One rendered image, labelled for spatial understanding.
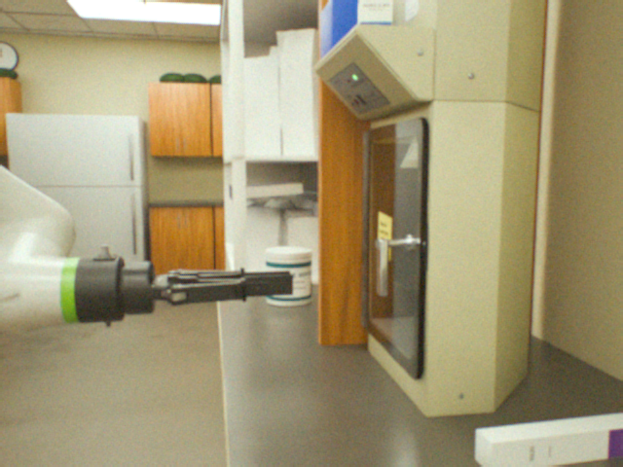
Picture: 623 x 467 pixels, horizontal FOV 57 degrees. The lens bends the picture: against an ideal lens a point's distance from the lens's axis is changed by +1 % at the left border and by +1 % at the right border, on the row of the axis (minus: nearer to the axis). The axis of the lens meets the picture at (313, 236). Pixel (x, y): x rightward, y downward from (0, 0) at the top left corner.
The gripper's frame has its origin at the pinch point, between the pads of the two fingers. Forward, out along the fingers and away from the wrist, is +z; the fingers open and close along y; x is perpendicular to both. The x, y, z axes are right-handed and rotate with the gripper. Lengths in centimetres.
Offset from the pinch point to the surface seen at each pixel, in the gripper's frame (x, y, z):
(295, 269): 11, 67, 14
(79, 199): 21, 482, -132
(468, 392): 16.9, -5.0, 30.1
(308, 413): 20.5, -0.5, 6.0
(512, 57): -33.1, -2.6, 35.8
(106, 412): 118, 226, -67
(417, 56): -32.5, -4.3, 20.6
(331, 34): -39.2, 15.3, 12.4
